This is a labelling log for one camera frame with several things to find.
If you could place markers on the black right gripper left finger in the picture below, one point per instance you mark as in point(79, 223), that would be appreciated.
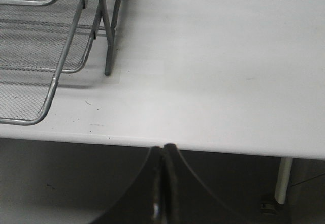
point(142, 202)

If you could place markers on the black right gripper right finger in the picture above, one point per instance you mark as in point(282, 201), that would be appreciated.
point(187, 199)

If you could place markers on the white table leg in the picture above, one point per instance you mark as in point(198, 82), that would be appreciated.
point(283, 179)

